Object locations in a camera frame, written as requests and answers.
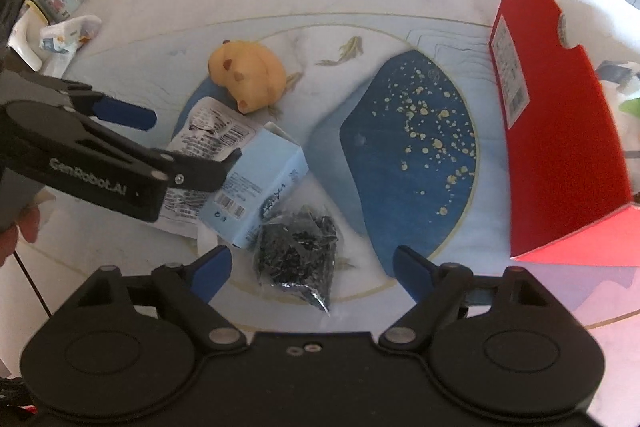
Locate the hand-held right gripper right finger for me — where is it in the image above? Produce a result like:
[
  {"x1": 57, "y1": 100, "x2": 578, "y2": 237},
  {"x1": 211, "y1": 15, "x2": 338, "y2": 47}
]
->
[{"x1": 392, "y1": 245, "x2": 556, "y2": 350}]

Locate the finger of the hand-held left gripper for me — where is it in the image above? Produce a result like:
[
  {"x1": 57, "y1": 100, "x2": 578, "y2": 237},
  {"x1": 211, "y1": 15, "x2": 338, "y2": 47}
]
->
[
  {"x1": 35, "y1": 74, "x2": 157, "y2": 131},
  {"x1": 75, "y1": 114, "x2": 242, "y2": 191}
]

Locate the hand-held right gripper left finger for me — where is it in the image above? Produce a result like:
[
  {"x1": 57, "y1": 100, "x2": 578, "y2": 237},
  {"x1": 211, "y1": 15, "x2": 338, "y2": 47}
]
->
[{"x1": 75, "y1": 245, "x2": 248, "y2": 353}]

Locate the white printed sachet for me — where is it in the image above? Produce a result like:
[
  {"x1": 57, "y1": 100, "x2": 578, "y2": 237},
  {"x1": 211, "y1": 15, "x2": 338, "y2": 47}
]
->
[{"x1": 159, "y1": 97, "x2": 258, "y2": 233}]

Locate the light blue carton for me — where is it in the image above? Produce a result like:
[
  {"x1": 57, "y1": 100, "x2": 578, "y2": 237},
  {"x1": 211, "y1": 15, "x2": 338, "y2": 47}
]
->
[{"x1": 199, "y1": 122, "x2": 308, "y2": 250}]

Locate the clear bag of black parts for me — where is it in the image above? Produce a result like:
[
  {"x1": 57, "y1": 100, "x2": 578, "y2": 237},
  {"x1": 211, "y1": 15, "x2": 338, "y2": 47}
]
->
[{"x1": 252, "y1": 205, "x2": 341, "y2": 318}]

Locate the yellow plush toy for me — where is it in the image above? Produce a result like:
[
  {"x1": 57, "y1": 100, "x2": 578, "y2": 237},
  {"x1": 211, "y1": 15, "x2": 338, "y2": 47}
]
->
[{"x1": 207, "y1": 39, "x2": 288, "y2": 114}]

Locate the red cardboard box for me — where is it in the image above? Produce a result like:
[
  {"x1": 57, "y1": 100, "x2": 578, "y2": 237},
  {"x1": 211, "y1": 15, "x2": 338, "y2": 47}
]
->
[{"x1": 489, "y1": 0, "x2": 640, "y2": 268}]

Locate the white tissue pack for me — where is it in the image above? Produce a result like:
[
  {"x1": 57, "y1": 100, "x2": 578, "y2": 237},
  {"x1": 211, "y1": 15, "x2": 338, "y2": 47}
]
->
[{"x1": 595, "y1": 59, "x2": 640, "y2": 202}]

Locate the person's left hand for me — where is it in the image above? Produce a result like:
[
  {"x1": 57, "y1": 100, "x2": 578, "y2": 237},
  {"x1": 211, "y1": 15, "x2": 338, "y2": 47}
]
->
[{"x1": 0, "y1": 204, "x2": 41, "y2": 267}]

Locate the small printed tissue packet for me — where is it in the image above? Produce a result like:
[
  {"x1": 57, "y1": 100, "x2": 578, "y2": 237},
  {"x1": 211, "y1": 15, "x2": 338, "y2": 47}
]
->
[{"x1": 39, "y1": 14, "x2": 102, "y2": 55}]

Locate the white thermometer gun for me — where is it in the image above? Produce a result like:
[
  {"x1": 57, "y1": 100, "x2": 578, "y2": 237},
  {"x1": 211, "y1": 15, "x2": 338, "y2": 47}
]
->
[{"x1": 7, "y1": 2, "x2": 46, "y2": 72}]

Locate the black cable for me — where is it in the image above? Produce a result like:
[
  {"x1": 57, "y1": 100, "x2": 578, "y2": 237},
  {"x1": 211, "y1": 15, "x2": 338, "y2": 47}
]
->
[{"x1": 12, "y1": 252, "x2": 52, "y2": 317}]

